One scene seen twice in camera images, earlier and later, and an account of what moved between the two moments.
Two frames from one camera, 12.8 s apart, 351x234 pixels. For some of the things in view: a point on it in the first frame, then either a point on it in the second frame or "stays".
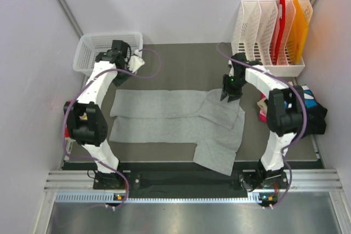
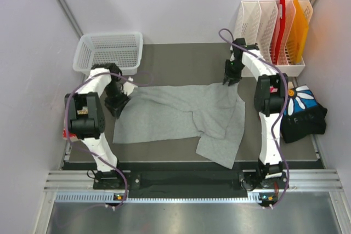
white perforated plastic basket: x=89 y=45 stays
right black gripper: x=227 y=90 → x=235 y=78
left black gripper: x=118 y=81 → x=116 y=108
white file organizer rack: x=255 y=33 stays
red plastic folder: x=282 y=26 stays
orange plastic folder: x=299 y=28 stays
